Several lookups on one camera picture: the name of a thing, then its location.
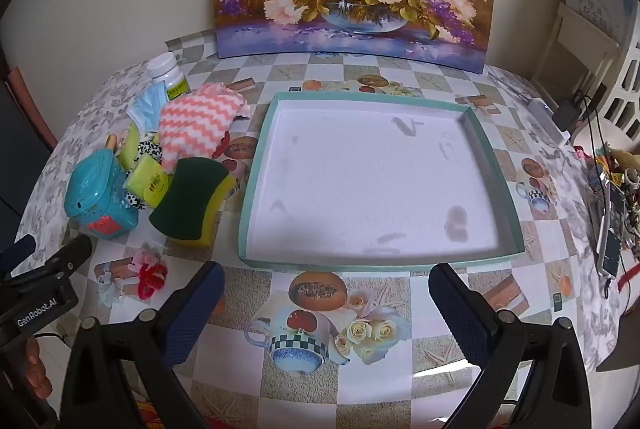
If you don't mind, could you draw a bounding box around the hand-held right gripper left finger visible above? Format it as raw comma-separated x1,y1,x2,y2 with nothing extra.
59,260,226,429

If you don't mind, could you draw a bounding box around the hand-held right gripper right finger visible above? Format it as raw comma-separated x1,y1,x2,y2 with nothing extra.
429,262,593,429

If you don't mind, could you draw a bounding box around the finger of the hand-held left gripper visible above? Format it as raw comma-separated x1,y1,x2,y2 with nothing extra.
4,235,94,283
0,234,37,271

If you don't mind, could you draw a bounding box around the red tape roll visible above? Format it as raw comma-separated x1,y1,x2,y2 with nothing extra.
136,263,170,301

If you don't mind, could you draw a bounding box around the pink fluffy floral scrunchie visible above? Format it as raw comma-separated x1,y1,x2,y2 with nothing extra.
131,245,164,268

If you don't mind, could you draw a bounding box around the green tissue packet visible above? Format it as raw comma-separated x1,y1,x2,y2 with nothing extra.
124,156,171,205

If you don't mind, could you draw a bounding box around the green yellow sponge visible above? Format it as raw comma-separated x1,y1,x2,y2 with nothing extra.
148,156,239,249

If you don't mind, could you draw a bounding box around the lime green cloth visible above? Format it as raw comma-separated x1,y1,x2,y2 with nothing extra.
117,123,161,171

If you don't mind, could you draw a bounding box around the leopard print scrunchie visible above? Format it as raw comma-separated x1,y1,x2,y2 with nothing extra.
124,135,165,210

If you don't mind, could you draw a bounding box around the shallow teal cardboard box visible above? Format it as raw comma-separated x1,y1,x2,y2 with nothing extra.
238,91,526,273

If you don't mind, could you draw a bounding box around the blue face mask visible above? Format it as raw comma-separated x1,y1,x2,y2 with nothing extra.
126,82,169,133

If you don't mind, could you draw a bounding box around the pink white zigzag cloth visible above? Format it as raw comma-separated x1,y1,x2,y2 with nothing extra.
158,82,251,174

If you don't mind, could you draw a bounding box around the person's left hand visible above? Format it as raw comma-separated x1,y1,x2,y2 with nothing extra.
22,335,54,403

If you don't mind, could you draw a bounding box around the teal plastic toy box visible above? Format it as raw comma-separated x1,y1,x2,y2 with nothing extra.
64,148,140,241

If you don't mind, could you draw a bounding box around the pile of small clutter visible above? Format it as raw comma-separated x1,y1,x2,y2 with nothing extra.
575,142,640,290

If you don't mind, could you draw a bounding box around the white pill bottle green label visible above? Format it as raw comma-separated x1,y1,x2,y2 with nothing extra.
146,52,191,103

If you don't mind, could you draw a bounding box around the white power strip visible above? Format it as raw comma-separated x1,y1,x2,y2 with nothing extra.
527,97,568,145

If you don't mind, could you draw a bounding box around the black power adapter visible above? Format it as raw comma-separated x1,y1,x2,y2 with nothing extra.
556,97,587,130

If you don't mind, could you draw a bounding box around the white lattice plastic basket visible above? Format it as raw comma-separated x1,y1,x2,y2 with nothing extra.
602,24,640,150

